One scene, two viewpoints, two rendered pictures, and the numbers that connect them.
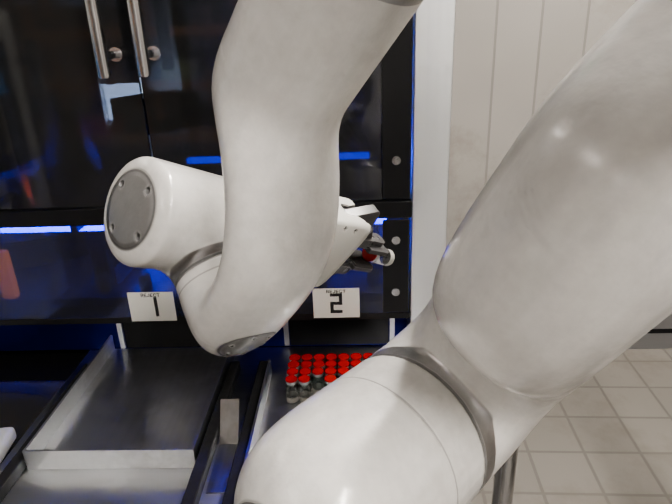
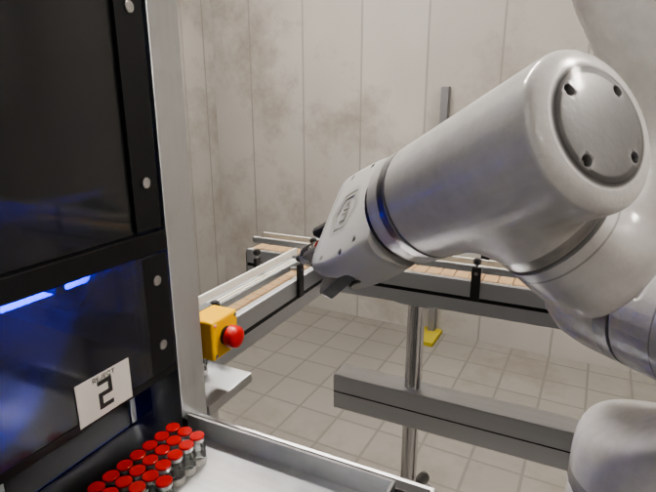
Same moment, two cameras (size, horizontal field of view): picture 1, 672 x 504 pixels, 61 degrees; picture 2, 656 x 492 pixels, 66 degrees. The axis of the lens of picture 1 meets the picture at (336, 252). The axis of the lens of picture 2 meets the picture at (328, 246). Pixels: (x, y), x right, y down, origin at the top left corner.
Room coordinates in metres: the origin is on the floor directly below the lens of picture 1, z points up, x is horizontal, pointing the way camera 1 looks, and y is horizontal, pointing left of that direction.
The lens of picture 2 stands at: (0.42, 0.43, 1.38)
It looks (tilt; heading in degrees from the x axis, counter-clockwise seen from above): 16 degrees down; 294
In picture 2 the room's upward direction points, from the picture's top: straight up
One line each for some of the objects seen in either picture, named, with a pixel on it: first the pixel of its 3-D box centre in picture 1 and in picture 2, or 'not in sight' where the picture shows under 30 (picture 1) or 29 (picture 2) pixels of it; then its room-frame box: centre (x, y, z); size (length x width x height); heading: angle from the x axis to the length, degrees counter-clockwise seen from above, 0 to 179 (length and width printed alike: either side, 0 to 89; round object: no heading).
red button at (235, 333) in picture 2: not in sight; (230, 336); (0.90, -0.25, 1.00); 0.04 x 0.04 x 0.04; 88
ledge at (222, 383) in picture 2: not in sight; (201, 384); (0.99, -0.26, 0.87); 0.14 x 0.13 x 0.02; 178
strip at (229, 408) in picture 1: (223, 442); not in sight; (0.69, 0.18, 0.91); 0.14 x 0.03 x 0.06; 179
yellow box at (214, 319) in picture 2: not in sight; (210, 331); (0.95, -0.25, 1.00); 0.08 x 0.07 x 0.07; 178
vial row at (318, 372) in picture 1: (337, 381); (158, 484); (0.85, 0.01, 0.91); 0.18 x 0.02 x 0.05; 88
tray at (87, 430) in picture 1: (146, 391); not in sight; (0.85, 0.35, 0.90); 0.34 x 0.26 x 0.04; 178
